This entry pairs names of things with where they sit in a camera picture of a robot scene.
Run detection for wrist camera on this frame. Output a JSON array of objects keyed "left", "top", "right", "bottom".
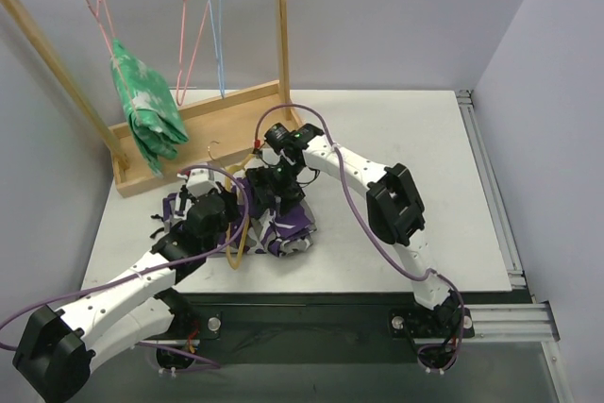
[
  {"left": 176, "top": 168, "right": 217, "bottom": 198},
  {"left": 264, "top": 123, "right": 293, "bottom": 152}
]

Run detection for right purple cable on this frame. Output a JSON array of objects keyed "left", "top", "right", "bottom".
[{"left": 252, "top": 103, "right": 468, "bottom": 374}]

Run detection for left pink wire hanger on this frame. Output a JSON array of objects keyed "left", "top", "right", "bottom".
[{"left": 84, "top": 0, "right": 136, "bottom": 111}]

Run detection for pink wire hanger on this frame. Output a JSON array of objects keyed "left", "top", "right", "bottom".
[
  {"left": 174, "top": 0, "right": 215, "bottom": 107},
  {"left": 84, "top": 0, "right": 136, "bottom": 111}
]

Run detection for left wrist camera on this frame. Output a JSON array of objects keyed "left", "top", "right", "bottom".
[{"left": 176, "top": 168, "right": 217, "bottom": 198}]

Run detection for yellow plastic hanger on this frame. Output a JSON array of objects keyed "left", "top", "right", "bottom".
[{"left": 207, "top": 141, "right": 259, "bottom": 272}]

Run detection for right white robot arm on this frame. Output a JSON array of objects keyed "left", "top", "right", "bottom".
[{"left": 245, "top": 131, "right": 473, "bottom": 335}]

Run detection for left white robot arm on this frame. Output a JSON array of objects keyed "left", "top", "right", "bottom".
[{"left": 12, "top": 189, "right": 241, "bottom": 402}]

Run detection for wooden clothes rack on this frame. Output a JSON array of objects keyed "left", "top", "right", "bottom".
[{"left": 1, "top": 0, "right": 301, "bottom": 197}]

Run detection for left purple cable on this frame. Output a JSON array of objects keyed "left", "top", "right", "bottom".
[{"left": 0, "top": 164, "right": 254, "bottom": 372}]

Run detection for right pink wire hanger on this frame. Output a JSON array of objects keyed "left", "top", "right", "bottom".
[{"left": 174, "top": 0, "right": 215, "bottom": 107}]

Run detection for aluminium frame rail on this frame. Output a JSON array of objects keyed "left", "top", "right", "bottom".
[{"left": 37, "top": 89, "right": 567, "bottom": 403}]

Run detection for blue wire hanger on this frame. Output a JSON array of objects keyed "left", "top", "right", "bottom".
[{"left": 207, "top": 0, "right": 226, "bottom": 98}]

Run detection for purple cable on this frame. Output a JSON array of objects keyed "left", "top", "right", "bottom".
[
  {"left": 252, "top": 103, "right": 468, "bottom": 374},
  {"left": 0, "top": 164, "right": 254, "bottom": 372}
]

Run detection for green patterned garment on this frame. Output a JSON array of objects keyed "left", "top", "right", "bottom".
[{"left": 110, "top": 39, "right": 189, "bottom": 177}]

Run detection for purple camouflage trousers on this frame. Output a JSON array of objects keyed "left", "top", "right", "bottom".
[{"left": 150, "top": 176, "right": 316, "bottom": 264}]

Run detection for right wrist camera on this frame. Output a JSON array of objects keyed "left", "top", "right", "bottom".
[{"left": 264, "top": 123, "right": 293, "bottom": 152}]

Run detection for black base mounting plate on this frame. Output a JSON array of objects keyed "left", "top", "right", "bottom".
[{"left": 158, "top": 293, "right": 475, "bottom": 365}]

